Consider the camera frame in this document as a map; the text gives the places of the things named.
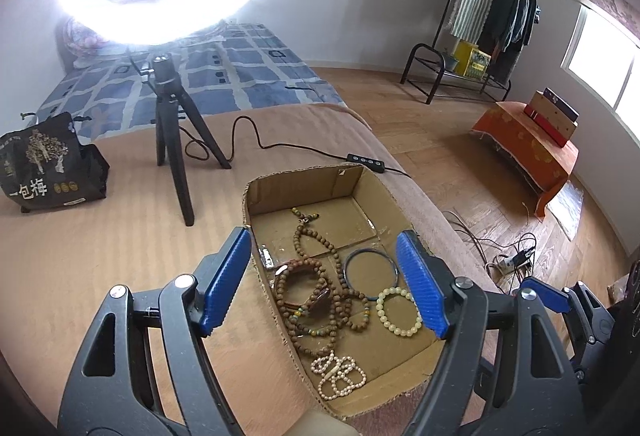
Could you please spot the dark blue long box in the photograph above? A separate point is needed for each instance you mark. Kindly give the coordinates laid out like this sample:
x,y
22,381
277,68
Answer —
x,y
562,103

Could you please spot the black charger plug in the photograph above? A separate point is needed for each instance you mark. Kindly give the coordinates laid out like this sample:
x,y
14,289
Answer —
x,y
525,254

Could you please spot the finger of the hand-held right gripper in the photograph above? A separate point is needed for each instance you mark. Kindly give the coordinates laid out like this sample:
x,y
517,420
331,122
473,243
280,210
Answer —
x,y
545,295

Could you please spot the dark hanging clothes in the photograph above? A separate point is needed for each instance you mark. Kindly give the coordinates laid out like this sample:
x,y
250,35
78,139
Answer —
x,y
505,20

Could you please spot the small green pot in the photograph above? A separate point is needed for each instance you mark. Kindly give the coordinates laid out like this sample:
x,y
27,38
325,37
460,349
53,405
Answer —
x,y
450,62

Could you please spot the clear plastic sheet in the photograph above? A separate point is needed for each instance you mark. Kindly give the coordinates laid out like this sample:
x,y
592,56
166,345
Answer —
x,y
567,211

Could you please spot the window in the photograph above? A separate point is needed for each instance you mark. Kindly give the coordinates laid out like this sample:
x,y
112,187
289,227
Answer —
x,y
600,60

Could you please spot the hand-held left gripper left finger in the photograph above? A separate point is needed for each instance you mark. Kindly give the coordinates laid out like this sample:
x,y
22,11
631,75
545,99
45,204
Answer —
x,y
227,281

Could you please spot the cardboard box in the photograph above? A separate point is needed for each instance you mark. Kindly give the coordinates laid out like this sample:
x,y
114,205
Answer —
x,y
360,216

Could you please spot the blue patterned bed sheet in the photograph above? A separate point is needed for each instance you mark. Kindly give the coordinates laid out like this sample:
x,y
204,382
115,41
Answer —
x,y
240,70

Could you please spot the yellow box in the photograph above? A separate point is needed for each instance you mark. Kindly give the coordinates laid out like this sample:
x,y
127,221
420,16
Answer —
x,y
470,58

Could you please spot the black tripod stand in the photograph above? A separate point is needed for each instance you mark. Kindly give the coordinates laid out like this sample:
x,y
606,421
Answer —
x,y
170,115

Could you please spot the white power strip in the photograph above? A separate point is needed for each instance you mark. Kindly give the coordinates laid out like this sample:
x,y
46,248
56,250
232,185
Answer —
x,y
505,264

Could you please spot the tan red long box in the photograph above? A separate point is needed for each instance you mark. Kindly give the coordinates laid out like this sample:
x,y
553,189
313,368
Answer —
x,y
547,118

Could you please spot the small blue hanging cloth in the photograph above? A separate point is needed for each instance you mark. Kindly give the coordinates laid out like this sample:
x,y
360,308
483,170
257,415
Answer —
x,y
536,14

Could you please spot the black printed bag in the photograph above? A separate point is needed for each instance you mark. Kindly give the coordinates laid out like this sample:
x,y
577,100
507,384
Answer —
x,y
45,165

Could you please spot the black metal clothes rack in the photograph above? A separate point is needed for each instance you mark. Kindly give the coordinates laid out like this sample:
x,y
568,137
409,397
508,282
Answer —
x,y
417,65

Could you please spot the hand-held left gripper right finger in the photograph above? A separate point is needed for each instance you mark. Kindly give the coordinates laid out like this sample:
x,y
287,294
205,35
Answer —
x,y
420,286

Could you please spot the dark thin bangle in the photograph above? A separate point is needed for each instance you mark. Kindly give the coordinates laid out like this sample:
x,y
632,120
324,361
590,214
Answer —
x,y
347,278

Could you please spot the orange cloth covered table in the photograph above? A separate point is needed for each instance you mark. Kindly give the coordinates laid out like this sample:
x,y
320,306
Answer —
x,y
520,150

